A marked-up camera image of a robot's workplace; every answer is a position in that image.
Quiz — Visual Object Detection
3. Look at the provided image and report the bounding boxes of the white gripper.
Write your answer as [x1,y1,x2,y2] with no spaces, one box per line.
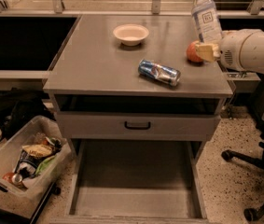
[195,29,257,72]

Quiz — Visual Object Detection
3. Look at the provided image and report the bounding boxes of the clear plastic water bottle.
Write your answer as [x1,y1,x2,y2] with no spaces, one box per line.
[191,0,222,43]

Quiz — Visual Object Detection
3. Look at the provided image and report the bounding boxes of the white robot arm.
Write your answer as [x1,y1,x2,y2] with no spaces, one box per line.
[195,29,264,75]

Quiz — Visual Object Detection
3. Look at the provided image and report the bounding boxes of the grey drawer cabinet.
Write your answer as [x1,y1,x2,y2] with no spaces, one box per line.
[42,14,234,161]

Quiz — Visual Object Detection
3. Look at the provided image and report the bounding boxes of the closed grey drawer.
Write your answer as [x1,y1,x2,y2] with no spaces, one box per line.
[56,112,220,141]

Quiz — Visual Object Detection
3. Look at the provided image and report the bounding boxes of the open grey middle drawer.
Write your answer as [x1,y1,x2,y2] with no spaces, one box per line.
[50,140,217,224]

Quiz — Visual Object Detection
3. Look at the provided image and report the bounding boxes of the red apple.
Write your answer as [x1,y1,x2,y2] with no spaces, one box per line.
[186,41,202,63]

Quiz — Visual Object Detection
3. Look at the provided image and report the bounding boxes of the crushed blue soda can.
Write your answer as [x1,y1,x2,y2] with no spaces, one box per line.
[138,60,181,87]

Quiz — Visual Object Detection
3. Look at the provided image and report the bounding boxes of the white bowl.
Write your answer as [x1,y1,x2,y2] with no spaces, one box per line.
[113,24,149,47]

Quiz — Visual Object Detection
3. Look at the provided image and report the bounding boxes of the green snack bag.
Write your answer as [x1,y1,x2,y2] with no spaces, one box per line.
[35,155,55,176]

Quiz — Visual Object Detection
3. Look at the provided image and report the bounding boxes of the yellow chip bag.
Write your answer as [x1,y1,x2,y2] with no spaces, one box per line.
[22,145,53,159]

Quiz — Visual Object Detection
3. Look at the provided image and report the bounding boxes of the black backpack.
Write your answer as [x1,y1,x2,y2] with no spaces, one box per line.
[0,89,55,142]

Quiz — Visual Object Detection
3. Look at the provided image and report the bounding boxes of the blue white snack bag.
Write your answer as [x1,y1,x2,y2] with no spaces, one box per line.
[15,150,40,178]

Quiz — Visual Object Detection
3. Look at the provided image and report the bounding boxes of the clear plastic storage bin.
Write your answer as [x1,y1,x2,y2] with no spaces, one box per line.
[0,115,74,202]

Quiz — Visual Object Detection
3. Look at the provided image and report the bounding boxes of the red soda can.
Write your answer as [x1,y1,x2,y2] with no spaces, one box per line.
[3,173,22,185]

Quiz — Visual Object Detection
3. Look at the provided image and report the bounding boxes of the black drawer handle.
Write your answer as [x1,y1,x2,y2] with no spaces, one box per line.
[124,121,151,130]

